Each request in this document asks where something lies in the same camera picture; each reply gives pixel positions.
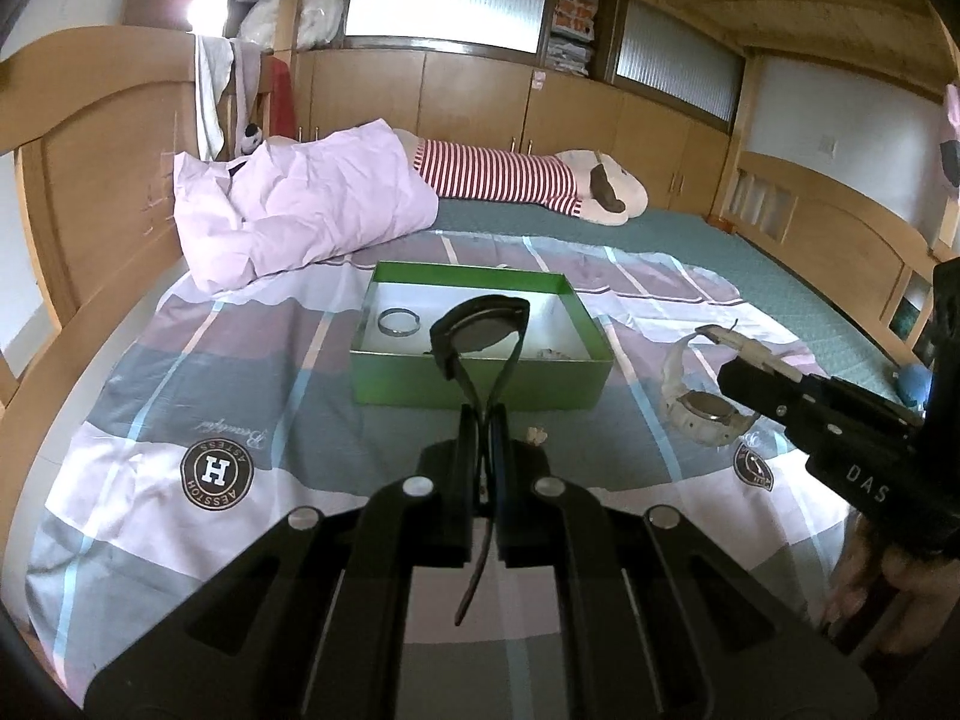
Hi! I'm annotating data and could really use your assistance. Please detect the red hanging garment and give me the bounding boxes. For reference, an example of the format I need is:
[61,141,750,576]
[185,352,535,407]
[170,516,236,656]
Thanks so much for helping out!
[266,56,295,140]

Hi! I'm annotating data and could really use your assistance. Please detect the grey white hanging garment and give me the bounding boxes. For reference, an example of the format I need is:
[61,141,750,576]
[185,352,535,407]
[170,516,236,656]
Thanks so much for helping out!
[195,34,260,162]

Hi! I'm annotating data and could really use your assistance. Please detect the blue round object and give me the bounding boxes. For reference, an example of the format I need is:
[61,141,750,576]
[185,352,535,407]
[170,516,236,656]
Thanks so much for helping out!
[895,364,935,404]

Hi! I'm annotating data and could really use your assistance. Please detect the pink hanging cloth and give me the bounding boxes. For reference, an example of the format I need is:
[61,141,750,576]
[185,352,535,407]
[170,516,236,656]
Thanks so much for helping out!
[941,82,960,188]

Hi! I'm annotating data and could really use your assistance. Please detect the narrow ribbed glass window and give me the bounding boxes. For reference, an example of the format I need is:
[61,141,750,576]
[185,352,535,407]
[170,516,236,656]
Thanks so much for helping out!
[615,0,740,121]

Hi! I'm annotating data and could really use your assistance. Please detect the cream white wristwatch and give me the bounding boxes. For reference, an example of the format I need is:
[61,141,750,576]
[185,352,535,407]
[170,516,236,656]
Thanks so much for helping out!
[660,324,760,436]

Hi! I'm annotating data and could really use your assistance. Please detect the pink pillow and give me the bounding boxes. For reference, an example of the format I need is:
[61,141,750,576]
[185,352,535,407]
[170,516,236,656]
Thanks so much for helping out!
[174,118,440,293]

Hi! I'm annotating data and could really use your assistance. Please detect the stack of packed textiles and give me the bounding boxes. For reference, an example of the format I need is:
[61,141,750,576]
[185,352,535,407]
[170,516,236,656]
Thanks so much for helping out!
[547,0,601,77]

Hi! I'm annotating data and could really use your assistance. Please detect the bagged white bedding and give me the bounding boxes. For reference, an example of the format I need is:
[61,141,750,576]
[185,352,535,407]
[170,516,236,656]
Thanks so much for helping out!
[240,0,346,52]

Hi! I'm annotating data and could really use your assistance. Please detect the wooden bed headboard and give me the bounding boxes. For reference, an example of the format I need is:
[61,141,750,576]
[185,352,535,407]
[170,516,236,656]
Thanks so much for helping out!
[0,26,203,458]

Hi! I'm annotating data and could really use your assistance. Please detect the striped long plush toy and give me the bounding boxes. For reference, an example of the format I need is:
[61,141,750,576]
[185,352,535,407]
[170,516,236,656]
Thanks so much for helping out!
[390,127,650,227]

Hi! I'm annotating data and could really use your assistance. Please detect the wooden bed footboard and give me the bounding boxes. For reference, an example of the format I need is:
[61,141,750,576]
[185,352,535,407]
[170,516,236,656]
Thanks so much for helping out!
[720,150,960,391]

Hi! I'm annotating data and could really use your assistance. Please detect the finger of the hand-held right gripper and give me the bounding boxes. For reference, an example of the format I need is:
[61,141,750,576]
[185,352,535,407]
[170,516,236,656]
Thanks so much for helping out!
[731,337,807,383]
[716,358,811,432]

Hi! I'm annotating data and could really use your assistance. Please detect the plaid pink grey bed sheet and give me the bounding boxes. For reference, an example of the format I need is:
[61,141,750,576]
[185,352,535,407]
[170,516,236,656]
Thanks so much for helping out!
[26,232,860,720]

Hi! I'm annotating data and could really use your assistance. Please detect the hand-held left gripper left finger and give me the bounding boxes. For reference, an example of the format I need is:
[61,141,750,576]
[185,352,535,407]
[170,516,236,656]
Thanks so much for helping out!
[82,405,481,720]

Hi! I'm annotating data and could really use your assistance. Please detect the wooden wall cabinets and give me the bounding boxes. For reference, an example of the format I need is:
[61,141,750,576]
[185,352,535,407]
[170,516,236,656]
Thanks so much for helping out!
[292,49,740,215]

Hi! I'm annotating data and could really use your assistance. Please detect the person's right hand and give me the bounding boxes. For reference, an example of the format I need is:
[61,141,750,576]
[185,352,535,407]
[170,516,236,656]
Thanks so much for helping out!
[821,514,960,657]

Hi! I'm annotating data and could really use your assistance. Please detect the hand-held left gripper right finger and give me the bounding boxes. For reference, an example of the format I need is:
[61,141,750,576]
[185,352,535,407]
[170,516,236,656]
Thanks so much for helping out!
[487,405,878,720]

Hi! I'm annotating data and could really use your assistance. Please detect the green bed mat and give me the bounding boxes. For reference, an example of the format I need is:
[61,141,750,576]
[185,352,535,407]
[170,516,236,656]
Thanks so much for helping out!
[420,195,935,410]

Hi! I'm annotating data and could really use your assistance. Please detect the black sunglasses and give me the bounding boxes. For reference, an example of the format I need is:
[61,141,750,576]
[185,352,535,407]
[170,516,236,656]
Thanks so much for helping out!
[429,296,530,627]

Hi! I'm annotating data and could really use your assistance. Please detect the green cardboard box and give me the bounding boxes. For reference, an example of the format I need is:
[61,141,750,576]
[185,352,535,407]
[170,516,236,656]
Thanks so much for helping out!
[349,261,617,407]

